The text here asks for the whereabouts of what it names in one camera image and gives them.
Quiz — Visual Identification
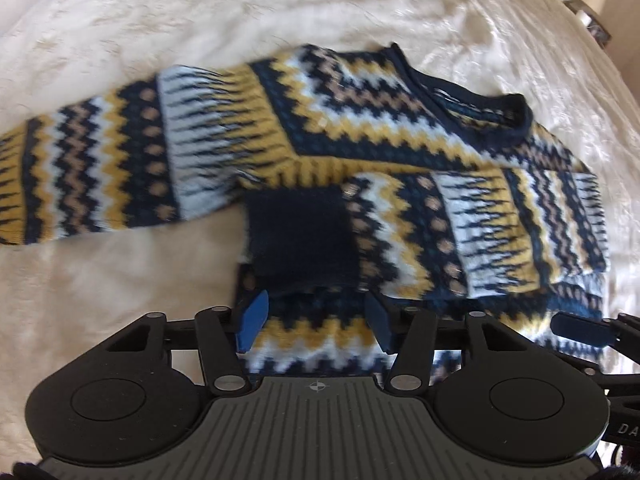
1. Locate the navy yellow patterned knit sweater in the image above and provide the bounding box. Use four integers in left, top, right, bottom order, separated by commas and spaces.
1, 44, 610, 375

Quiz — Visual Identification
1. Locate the cream floral bedspread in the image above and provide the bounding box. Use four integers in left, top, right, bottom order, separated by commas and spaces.
1, 0, 639, 467

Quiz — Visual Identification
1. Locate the framed photo right side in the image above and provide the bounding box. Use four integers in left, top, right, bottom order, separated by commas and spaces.
586, 15, 612, 49

